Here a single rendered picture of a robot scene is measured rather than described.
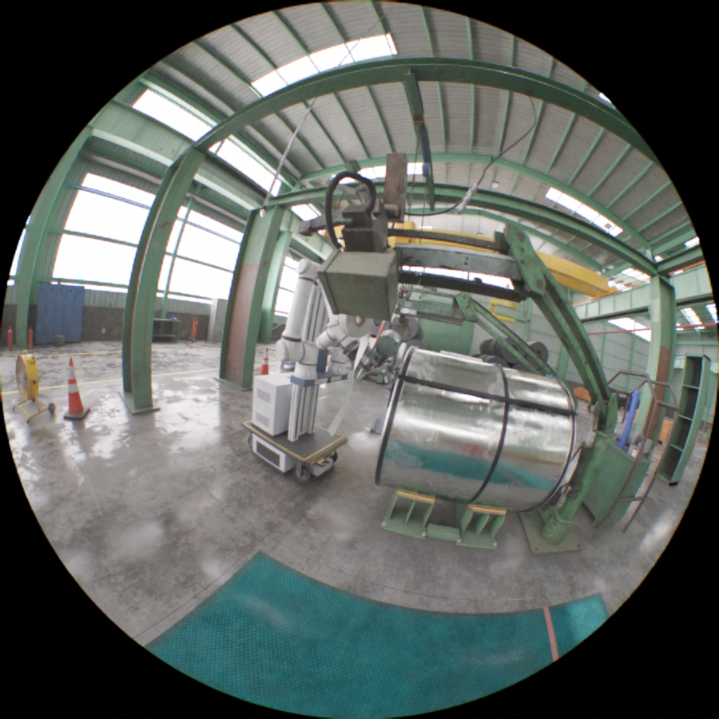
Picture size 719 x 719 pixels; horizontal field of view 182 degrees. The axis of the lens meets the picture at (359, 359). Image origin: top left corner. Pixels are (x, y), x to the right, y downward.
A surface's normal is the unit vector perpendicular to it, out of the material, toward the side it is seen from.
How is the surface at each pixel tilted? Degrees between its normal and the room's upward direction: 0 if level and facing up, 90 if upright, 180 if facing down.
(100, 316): 90
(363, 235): 147
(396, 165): 105
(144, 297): 90
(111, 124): 90
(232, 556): 0
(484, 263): 130
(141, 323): 90
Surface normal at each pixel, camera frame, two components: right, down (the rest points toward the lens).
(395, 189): -0.36, 0.31
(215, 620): 0.17, -0.98
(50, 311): 0.93, 0.20
